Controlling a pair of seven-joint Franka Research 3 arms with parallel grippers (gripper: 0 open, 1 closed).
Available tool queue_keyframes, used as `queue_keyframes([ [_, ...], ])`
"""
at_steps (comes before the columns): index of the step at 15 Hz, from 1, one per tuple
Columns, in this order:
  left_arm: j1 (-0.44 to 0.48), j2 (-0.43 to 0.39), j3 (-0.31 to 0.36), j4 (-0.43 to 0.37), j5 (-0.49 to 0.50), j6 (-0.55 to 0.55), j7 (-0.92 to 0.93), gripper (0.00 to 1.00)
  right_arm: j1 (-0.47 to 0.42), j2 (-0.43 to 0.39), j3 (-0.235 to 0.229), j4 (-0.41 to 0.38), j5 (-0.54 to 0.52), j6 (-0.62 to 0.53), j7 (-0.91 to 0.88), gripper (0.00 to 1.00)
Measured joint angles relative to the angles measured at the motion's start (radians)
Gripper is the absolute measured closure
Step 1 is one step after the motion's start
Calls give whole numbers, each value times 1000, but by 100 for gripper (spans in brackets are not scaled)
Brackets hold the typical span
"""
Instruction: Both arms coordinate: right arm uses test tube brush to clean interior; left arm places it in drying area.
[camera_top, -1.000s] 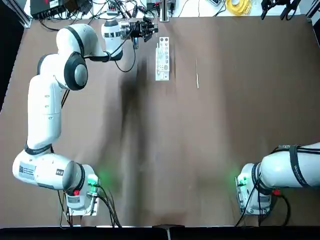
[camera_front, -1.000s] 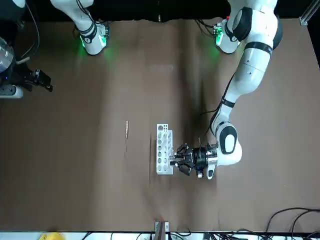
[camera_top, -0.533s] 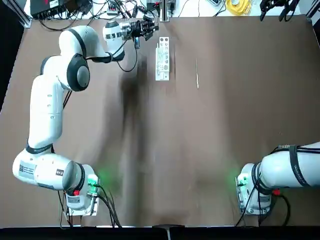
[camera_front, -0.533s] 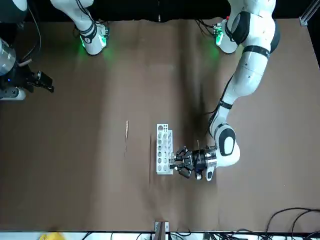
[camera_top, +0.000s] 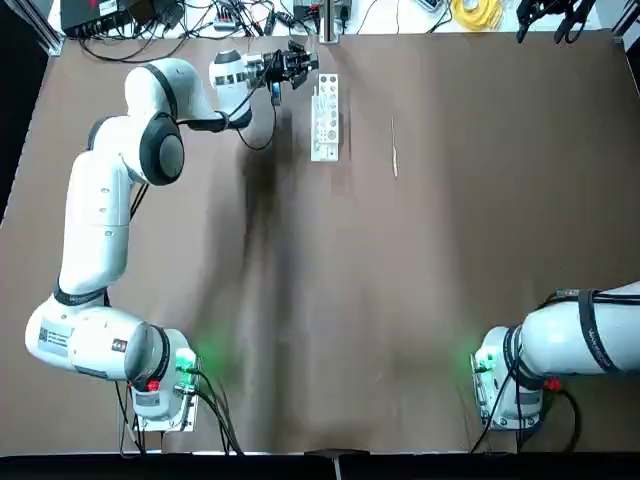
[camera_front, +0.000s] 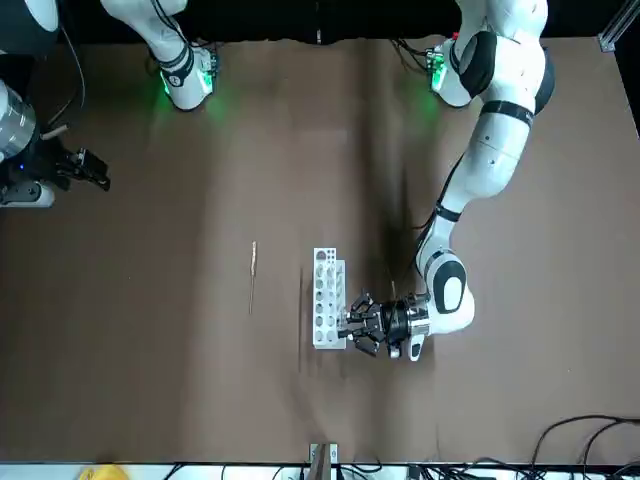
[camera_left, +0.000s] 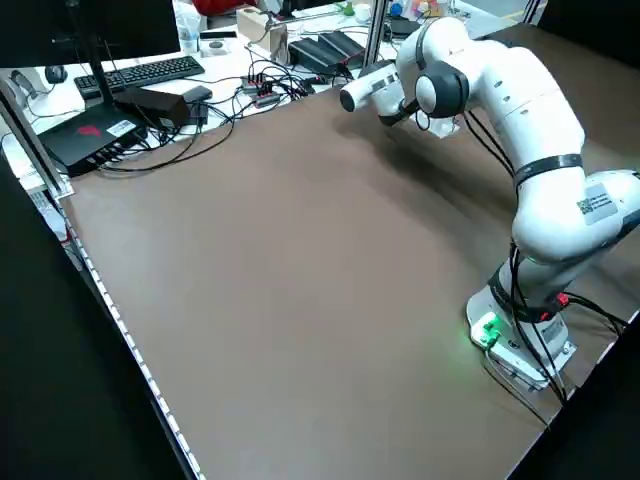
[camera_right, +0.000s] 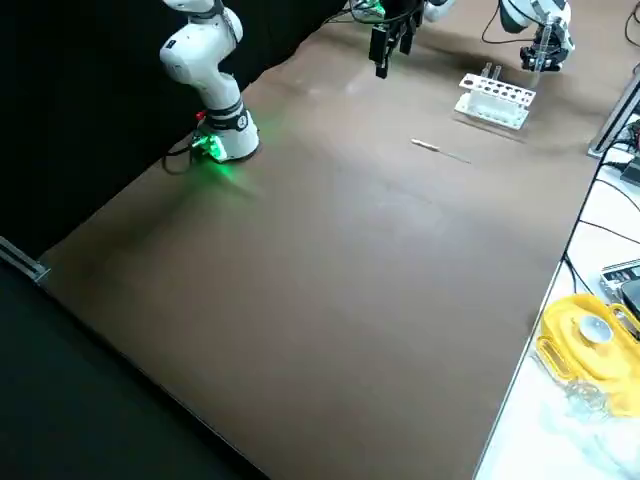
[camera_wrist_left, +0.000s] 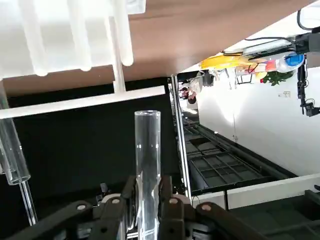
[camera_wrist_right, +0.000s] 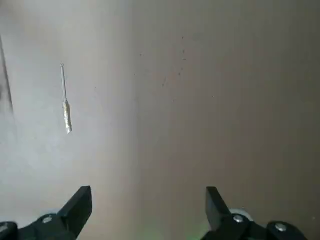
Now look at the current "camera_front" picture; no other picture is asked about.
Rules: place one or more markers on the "aluminium frame post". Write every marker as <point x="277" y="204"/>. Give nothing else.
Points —
<point x="320" y="462"/>
<point x="617" y="25"/>

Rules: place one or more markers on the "white test tube rack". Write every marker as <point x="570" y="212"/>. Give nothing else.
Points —
<point x="317" y="280"/>

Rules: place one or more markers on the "small brown cylinder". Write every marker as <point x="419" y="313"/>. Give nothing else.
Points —
<point x="55" y="133"/>

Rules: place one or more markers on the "yellow plastic tray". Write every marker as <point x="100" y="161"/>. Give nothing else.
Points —
<point x="102" y="472"/>

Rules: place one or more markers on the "clear glass test tube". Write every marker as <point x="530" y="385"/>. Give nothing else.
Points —
<point x="344" y="330"/>

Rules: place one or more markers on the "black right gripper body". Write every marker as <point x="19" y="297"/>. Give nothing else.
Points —
<point x="42" y="165"/>

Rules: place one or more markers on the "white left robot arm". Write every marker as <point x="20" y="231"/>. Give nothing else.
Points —
<point x="495" y="160"/>

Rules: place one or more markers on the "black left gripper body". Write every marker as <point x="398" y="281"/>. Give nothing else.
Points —
<point x="395" y="322"/>

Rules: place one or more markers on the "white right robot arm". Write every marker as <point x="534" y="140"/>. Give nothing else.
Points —
<point x="175" y="50"/>

